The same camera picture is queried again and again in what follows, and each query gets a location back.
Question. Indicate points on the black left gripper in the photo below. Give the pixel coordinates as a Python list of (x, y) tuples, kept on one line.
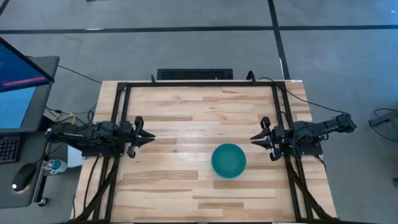
[(132, 137)]

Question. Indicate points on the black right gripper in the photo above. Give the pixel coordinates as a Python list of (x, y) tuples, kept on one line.
[(276, 137)]

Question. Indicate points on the teal bowl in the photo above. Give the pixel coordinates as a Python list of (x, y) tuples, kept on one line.
[(228, 160)]

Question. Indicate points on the mint green bowl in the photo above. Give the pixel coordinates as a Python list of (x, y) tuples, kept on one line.
[(216, 173)]

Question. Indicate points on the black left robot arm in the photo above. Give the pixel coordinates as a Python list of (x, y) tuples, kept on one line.
[(93, 133)]

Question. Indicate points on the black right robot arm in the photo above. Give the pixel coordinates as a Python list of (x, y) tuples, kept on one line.
[(326, 126)]

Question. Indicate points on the white box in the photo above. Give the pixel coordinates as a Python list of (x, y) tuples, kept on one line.
[(74, 160)]

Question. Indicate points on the white bottle blue cap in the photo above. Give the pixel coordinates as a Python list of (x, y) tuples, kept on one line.
[(57, 165)]

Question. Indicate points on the black computer mouse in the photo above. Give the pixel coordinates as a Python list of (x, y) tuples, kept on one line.
[(23, 177)]

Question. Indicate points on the light blue screen monitor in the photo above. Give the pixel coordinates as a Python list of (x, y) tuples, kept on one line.
[(12, 105)]

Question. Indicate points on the black keyboard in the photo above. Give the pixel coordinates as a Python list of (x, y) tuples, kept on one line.
[(7, 149)]

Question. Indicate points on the grey desk cart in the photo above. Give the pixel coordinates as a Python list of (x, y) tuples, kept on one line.
[(18, 199)]

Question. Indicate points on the dark blue screen monitor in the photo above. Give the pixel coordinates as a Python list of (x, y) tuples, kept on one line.
[(18, 68)]

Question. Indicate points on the black aluminium table frame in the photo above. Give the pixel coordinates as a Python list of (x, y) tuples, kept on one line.
[(199, 84)]

